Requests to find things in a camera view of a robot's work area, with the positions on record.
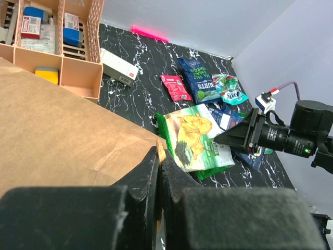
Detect red blue small box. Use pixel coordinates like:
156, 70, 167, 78
21, 6, 49, 39

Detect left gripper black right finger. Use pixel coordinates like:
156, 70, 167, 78
161, 152, 325, 249

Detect teal red snack bag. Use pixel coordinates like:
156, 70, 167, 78
212, 74, 248, 106

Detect white small cardboard box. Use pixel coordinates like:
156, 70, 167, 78
100, 48, 139, 87

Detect orange plastic desk organizer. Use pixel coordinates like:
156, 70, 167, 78
1, 1, 104, 103

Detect green white crisps bag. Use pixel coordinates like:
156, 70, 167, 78
155, 104, 235, 181

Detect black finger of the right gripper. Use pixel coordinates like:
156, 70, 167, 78
213, 108, 259, 153

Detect brown paper bag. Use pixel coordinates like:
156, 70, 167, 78
1, 59, 166, 195

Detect blue Burts chilli chips bag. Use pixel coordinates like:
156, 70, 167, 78
208, 104, 243, 131

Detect white paper packet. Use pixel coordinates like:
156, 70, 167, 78
21, 24, 56, 54

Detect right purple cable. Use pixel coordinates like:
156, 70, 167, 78
270, 81, 301, 101

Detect red snack packet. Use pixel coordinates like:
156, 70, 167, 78
160, 75, 192, 102

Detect blue white small box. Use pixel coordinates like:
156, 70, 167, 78
63, 12, 83, 47

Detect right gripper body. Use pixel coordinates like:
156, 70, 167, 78
248, 110, 317, 158

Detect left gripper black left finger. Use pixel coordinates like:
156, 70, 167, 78
1, 147, 159, 249

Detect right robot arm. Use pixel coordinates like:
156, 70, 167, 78
214, 100, 332, 173

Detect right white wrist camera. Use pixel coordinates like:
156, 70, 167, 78
255, 92, 276, 114

